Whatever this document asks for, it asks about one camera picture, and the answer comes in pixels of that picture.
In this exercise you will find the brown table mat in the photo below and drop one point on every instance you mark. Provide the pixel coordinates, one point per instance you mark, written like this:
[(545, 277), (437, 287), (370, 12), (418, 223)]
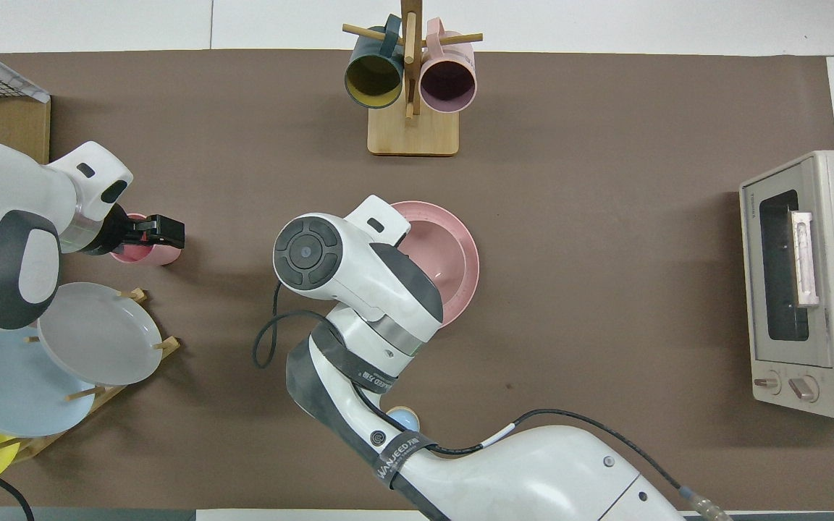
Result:
[(605, 181)]

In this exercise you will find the pink mug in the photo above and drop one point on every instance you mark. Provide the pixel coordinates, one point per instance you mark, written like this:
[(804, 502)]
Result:
[(449, 83)]

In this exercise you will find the dark green mug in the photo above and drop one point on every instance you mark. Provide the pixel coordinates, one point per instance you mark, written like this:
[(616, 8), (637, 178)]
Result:
[(373, 76)]

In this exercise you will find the toaster oven knob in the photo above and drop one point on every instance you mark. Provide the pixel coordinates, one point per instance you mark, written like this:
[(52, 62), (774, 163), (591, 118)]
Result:
[(767, 382), (803, 388)]

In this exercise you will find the pink bowl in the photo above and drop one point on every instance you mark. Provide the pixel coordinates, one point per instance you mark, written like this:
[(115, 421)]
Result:
[(439, 253)]

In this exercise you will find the light blue plate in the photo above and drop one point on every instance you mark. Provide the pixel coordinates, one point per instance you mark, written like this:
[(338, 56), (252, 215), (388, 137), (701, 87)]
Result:
[(11, 383)]

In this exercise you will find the wooden plate rack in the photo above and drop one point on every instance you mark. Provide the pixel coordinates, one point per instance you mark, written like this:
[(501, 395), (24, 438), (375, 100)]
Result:
[(168, 346)]

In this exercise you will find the wooden mug tree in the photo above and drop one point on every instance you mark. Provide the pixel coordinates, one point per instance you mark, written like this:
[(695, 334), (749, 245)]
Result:
[(413, 134)]

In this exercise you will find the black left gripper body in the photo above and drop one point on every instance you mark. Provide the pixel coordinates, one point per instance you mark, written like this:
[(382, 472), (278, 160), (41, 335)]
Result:
[(121, 233)]

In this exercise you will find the pink plastic cup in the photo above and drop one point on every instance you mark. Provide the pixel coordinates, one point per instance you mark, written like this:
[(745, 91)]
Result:
[(160, 255)]

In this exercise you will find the grey plate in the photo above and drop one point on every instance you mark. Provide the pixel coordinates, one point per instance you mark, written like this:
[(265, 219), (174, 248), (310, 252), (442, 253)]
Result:
[(106, 340)]

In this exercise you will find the pink speckled plate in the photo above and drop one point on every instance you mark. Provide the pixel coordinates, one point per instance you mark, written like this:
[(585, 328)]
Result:
[(472, 253)]

